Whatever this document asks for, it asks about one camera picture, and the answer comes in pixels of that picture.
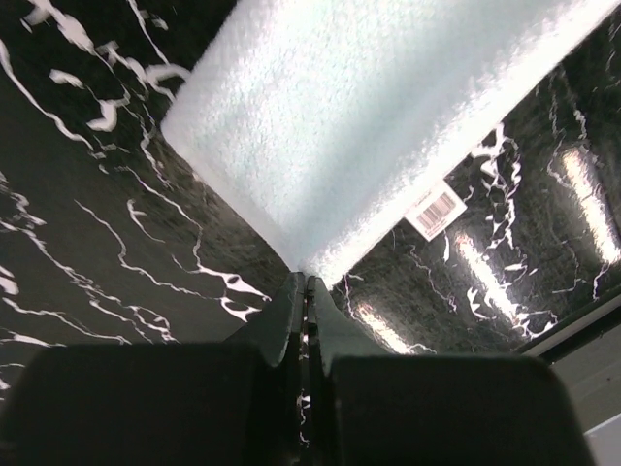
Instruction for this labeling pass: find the white towel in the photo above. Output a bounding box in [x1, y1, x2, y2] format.
[161, 1, 615, 285]

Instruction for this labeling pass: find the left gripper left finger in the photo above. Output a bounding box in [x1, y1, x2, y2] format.
[1, 273, 305, 465]

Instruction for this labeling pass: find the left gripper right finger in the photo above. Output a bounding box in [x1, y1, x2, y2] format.
[308, 277, 594, 465]

